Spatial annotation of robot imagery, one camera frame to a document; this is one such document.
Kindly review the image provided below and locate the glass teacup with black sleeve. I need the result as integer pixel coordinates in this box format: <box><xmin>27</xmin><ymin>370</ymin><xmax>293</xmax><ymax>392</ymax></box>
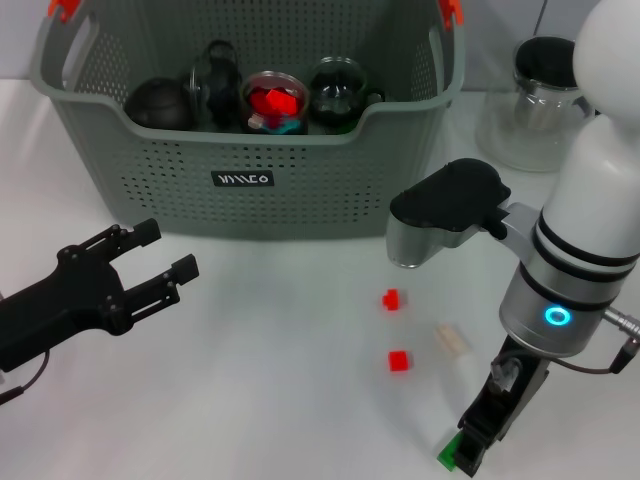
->
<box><xmin>239</xmin><ymin>71</ymin><xmax>310</xmax><ymax>135</ymax></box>
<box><xmin>307</xmin><ymin>56</ymin><xmax>386</xmax><ymax>134</ymax></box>

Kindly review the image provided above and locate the black lidded glass jar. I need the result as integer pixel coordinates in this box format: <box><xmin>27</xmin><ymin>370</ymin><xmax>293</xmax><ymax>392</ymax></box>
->
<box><xmin>180</xmin><ymin>40</ymin><xmax>245</xmax><ymax>132</ymax></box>

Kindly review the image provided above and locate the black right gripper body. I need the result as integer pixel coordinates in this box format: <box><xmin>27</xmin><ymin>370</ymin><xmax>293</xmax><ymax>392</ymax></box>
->
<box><xmin>460</xmin><ymin>336</ymin><xmax>552</xmax><ymax>444</ymax></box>

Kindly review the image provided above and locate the grey perforated storage basket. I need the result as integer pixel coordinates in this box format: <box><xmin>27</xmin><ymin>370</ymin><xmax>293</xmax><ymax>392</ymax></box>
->
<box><xmin>28</xmin><ymin>0</ymin><xmax>466</xmax><ymax>240</ymax></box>

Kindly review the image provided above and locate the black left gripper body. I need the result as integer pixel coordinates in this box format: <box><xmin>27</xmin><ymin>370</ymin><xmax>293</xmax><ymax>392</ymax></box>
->
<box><xmin>0</xmin><ymin>242</ymin><xmax>127</xmax><ymax>374</ymax></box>

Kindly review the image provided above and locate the teal building block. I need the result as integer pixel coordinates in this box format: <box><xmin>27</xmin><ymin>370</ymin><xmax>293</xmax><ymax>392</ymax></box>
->
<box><xmin>263</xmin><ymin>119</ymin><xmax>304</xmax><ymax>135</ymax></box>

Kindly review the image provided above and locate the dark clay teapot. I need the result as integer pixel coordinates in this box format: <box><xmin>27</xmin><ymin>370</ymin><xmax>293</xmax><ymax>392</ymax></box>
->
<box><xmin>123</xmin><ymin>76</ymin><xmax>194</xmax><ymax>131</ymax></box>

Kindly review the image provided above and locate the glass carafe with black lid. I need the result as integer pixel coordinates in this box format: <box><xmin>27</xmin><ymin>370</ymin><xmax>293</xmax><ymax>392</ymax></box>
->
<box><xmin>474</xmin><ymin>35</ymin><xmax>600</xmax><ymax>174</ymax></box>

